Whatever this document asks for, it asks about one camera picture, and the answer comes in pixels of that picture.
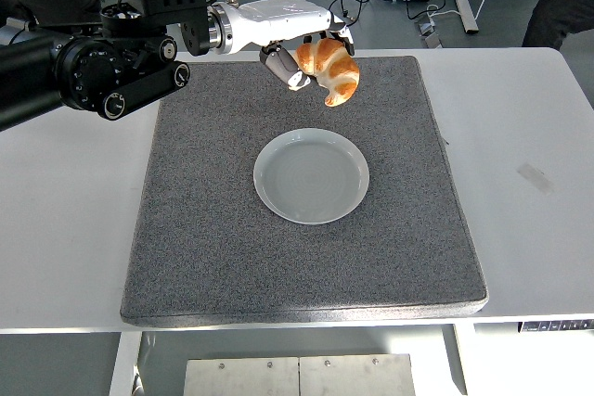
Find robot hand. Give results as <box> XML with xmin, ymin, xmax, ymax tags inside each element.
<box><xmin>229</xmin><ymin>0</ymin><xmax>357</xmax><ymax>93</ymax></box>

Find golden brown croissant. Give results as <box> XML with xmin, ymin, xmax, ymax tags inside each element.
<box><xmin>295</xmin><ymin>37</ymin><xmax>361</xmax><ymax>109</ymax></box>

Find round grey plate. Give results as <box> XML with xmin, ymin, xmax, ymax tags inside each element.
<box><xmin>252</xmin><ymin>127</ymin><xmax>371</xmax><ymax>225</ymax></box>

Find grey metal plate with screws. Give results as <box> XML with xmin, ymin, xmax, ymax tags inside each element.
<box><xmin>184</xmin><ymin>353</ymin><xmax>417</xmax><ymax>396</ymax></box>

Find grey speckled mat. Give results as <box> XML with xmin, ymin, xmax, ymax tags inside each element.
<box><xmin>120</xmin><ymin>55</ymin><xmax>490</xmax><ymax>328</ymax></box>

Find person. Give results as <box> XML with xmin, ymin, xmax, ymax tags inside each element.
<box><xmin>521</xmin><ymin>0</ymin><xmax>594</xmax><ymax>52</ymax></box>

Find white table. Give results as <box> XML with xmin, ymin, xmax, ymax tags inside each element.
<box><xmin>0</xmin><ymin>46</ymin><xmax>594</xmax><ymax>396</ymax></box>

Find white table leg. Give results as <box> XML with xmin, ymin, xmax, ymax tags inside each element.
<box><xmin>453</xmin><ymin>323</ymin><xmax>480</xmax><ymax>396</ymax></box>
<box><xmin>108</xmin><ymin>330</ymin><xmax>144</xmax><ymax>396</ymax></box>

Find table height control panel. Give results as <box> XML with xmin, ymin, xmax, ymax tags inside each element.
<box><xmin>519</xmin><ymin>319</ymin><xmax>594</xmax><ymax>335</ymax></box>

